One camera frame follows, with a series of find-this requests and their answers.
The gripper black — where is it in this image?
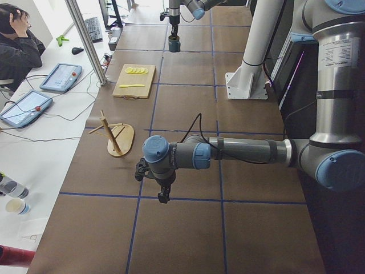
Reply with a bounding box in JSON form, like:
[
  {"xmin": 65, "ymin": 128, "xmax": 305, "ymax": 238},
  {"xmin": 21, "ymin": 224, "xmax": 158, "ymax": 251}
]
[
  {"xmin": 171, "ymin": 23, "xmax": 179, "ymax": 35},
  {"xmin": 156, "ymin": 174, "xmax": 175, "ymax": 203}
]

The dark teal cup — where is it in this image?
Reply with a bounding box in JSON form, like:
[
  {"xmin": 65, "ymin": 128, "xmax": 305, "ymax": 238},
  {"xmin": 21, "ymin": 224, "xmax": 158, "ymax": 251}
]
[{"xmin": 168, "ymin": 35, "xmax": 181, "ymax": 53}]

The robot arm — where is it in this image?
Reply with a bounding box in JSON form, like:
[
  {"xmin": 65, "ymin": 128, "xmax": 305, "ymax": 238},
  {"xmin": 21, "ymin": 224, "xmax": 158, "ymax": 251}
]
[
  {"xmin": 167, "ymin": 0, "xmax": 226, "ymax": 37},
  {"xmin": 135, "ymin": 1, "xmax": 364, "ymax": 203}
]

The wooden cup rack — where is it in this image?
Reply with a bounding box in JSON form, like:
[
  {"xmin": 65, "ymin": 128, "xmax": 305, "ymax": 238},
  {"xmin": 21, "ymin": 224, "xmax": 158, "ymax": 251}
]
[{"xmin": 88, "ymin": 110, "xmax": 135, "ymax": 158}]

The paper cup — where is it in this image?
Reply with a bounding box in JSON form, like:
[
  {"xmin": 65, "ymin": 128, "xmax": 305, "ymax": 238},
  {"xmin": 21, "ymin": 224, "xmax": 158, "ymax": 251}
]
[{"xmin": 5, "ymin": 198, "xmax": 30, "ymax": 215}]

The black power box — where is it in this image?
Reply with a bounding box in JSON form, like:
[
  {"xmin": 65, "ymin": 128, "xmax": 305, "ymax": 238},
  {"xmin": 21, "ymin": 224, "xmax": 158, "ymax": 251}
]
[{"xmin": 108, "ymin": 27, "xmax": 123, "ymax": 51}]

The wooden cutting board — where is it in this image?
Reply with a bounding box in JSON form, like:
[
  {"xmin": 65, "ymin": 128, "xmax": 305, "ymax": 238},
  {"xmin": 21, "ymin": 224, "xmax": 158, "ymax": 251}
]
[{"xmin": 112, "ymin": 63, "xmax": 156, "ymax": 99}]

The yellow plastic knife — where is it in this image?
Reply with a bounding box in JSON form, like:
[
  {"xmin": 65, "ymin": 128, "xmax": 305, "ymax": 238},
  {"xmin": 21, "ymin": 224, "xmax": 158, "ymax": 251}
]
[{"xmin": 119, "ymin": 84, "xmax": 145, "ymax": 88}]

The black keyboard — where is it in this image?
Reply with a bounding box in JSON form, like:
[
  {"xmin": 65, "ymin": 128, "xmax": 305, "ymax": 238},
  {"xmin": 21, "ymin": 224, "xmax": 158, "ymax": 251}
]
[{"xmin": 84, "ymin": 17, "xmax": 103, "ymax": 43}]

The black computer mouse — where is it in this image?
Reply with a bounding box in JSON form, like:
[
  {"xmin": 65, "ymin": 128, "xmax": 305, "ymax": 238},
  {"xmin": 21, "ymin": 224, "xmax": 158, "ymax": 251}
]
[{"xmin": 71, "ymin": 47, "xmax": 84, "ymax": 55}]

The green tool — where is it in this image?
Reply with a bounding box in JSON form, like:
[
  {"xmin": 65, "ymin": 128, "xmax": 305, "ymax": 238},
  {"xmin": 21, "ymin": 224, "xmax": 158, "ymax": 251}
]
[{"xmin": 56, "ymin": 35, "xmax": 69, "ymax": 47}]

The teach pendant near person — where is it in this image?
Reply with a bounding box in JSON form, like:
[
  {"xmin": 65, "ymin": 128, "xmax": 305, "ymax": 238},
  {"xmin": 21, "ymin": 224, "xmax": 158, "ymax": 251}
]
[{"xmin": 39, "ymin": 63, "xmax": 83, "ymax": 92}]

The seated person black jacket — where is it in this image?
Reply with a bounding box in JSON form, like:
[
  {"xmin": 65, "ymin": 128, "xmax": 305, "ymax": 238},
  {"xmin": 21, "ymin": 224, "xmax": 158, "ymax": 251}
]
[{"xmin": 1, "ymin": 3, "xmax": 46, "ymax": 91}]

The plastic water bottle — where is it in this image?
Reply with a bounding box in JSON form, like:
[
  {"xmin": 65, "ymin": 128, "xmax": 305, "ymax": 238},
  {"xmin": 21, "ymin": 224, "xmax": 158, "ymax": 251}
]
[{"xmin": 1, "ymin": 172, "xmax": 29, "ymax": 199}]

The red object table edge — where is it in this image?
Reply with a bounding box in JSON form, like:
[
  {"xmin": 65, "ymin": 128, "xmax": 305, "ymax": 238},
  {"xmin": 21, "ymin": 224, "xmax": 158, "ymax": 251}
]
[{"xmin": 1, "ymin": 245, "xmax": 35, "ymax": 268}]

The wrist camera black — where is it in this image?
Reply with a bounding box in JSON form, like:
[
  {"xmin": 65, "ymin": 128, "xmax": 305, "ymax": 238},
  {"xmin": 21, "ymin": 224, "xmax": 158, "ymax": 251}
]
[
  {"xmin": 135, "ymin": 158, "xmax": 155, "ymax": 182},
  {"xmin": 160, "ymin": 11, "xmax": 169, "ymax": 22}
]

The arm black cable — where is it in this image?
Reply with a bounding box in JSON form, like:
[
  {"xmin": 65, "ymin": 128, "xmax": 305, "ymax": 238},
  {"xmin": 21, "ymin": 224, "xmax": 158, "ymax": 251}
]
[{"xmin": 181, "ymin": 112, "xmax": 267, "ymax": 164}]

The aluminium frame post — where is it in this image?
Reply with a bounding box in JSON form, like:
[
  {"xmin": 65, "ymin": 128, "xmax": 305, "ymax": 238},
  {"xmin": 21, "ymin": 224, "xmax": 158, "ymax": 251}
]
[{"xmin": 65, "ymin": 0, "xmax": 107, "ymax": 86}]

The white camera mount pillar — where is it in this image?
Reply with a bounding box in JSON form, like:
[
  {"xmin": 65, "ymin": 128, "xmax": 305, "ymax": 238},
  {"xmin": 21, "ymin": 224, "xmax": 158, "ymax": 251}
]
[{"xmin": 225, "ymin": 0, "xmax": 285, "ymax": 100}]

